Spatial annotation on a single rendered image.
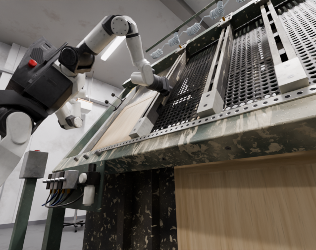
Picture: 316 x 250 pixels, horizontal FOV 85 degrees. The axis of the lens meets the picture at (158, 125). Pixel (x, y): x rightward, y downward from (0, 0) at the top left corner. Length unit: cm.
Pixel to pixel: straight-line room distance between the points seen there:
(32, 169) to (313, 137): 145
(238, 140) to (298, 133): 13
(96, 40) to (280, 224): 101
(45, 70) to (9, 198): 408
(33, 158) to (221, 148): 124
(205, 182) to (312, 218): 35
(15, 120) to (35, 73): 25
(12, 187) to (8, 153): 399
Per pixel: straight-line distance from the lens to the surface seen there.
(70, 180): 103
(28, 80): 103
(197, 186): 84
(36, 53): 110
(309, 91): 56
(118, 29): 88
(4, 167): 95
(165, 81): 108
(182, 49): 164
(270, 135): 53
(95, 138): 146
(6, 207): 492
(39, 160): 148
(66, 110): 138
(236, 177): 77
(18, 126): 95
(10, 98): 100
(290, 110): 53
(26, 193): 149
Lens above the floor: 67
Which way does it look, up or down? 20 degrees up
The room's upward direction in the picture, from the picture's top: 1 degrees counter-clockwise
